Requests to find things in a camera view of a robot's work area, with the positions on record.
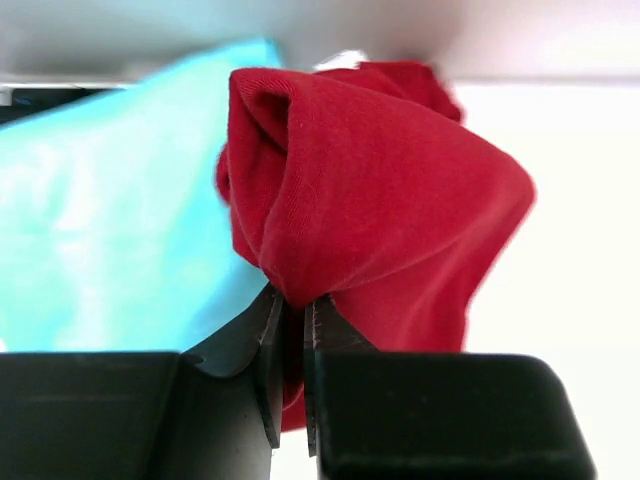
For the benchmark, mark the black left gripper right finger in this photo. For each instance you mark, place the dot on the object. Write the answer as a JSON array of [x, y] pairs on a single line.
[[394, 415]]

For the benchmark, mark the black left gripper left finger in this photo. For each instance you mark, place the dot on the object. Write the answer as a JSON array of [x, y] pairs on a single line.
[[212, 412]]

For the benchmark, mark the teal folded t shirt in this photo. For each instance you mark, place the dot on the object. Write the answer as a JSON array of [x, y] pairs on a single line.
[[112, 234]]

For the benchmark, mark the red t shirt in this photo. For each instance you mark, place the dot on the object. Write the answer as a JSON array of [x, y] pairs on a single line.
[[363, 185]]

